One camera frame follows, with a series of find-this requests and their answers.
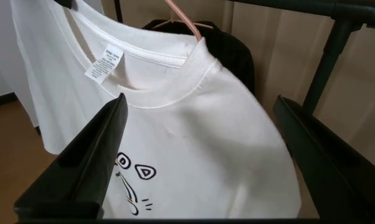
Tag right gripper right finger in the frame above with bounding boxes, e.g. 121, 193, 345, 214
273, 95, 375, 218

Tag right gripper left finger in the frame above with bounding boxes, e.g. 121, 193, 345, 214
14, 92, 129, 220

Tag white printed T-shirt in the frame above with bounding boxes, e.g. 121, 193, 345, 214
9, 0, 302, 218

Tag black trousers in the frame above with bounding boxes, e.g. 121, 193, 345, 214
142, 19, 256, 96

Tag pink clothes hanger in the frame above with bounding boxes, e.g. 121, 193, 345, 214
164, 0, 204, 43
151, 19, 215, 30

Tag black clothes rack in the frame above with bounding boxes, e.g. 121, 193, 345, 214
114, 0, 375, 116

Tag beige curtain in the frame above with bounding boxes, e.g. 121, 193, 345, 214
100, 0, 375, 218

